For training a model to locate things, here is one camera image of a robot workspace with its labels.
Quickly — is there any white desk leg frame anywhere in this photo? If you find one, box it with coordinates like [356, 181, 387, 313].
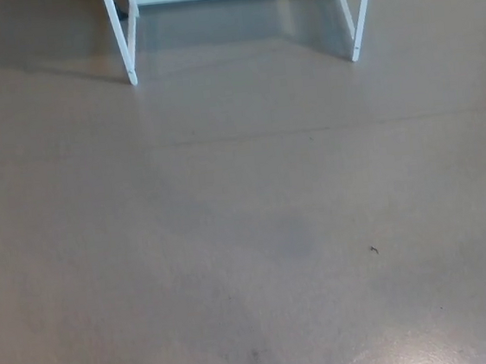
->
[100, 0, 148, 89]
[333, 0, 384, 65]

